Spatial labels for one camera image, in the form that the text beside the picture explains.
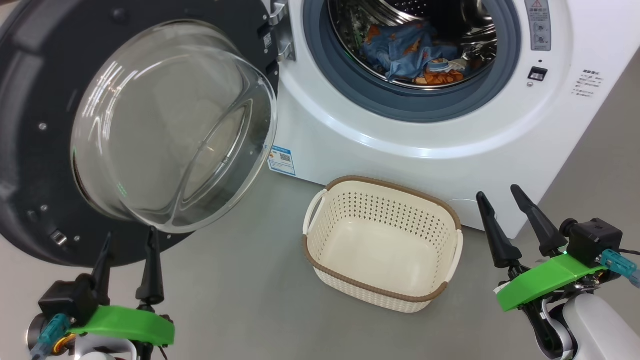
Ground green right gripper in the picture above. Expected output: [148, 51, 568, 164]
[476, 184, 608, 313]

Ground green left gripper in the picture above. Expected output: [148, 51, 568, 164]
[67, 226, 176, 347]

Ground black-rimmed glass washer door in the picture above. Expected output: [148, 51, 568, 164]
[0, 0, 281, 268]

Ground blue bear-print garment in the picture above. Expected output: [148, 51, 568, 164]
[415, 56, 468, 86]
[359, 21, 446, 81]

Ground white front-load washing machine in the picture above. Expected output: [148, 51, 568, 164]
[267, 0, 640, 240]

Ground chrome door hinge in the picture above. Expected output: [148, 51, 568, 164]
[268, 0, 297, 63]

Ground round filter cover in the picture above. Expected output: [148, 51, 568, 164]
[447, 199, 498, 221]

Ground printed text label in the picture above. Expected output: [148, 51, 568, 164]
[571, 69, 601, 98]

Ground blue energy label sticker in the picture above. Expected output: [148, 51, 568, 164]
[267, 145, 297, 177]

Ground cream perforated laundry basket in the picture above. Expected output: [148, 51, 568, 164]
[301, 175, 464, 314]

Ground perforated steel drum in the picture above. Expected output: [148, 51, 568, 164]
[327, 0, 498, 91]

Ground grey warning sticker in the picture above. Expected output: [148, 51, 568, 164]
[524, 0, 552, 52]

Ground cyan left cable connector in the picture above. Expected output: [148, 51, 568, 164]
[30, 314, 71, 358]

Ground cyan cable connector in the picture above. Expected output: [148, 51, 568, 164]
[30, 314, 71, 358]
[600, 249, 640, 288]

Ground cyan right cable connector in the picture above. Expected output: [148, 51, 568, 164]
[600, 249, 640, 288]

